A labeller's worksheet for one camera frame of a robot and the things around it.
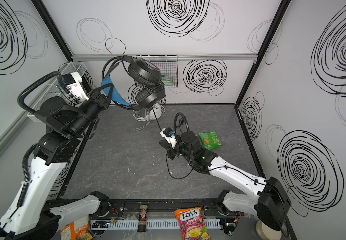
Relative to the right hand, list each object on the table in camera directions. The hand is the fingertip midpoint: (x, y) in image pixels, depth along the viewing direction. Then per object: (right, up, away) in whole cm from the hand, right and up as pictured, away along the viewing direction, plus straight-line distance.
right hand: (158, 142), depth 71 cm
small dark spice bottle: (-7, -38, -4) cm, 39 cm away
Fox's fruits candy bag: (+15, -37, -4) cm, 40 cm away
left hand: (-14, +23, -21) cm, 34 cm away
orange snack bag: (-36, -38, -6) cm, 53 cm away
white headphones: (-12, +14, +34) cm, 38 cm away
